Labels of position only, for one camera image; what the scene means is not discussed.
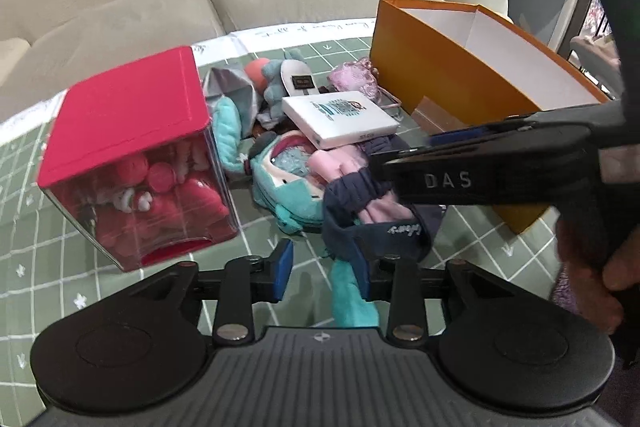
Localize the white printed small box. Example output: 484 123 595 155
282 91 399 150

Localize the pink brocade pouch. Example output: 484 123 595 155
328 57 401 109

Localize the pink soft cloth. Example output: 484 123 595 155
307 145 412 225

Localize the blue plush toy red ball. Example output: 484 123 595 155
244 49 306 130

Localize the navy blue cap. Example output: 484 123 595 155
308 135 447 262

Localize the orange cardboard box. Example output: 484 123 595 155
370 0 611 235

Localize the red lidded clear toy box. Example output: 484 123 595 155
37 46 238 272

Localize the person's hand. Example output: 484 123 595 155
555 215 639 335

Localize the silver grey cloth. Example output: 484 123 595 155
202 67 262 138

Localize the green grid table mat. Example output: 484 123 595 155
1 18 560 426

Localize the teal plush doll bag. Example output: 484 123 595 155
213 96 380 327

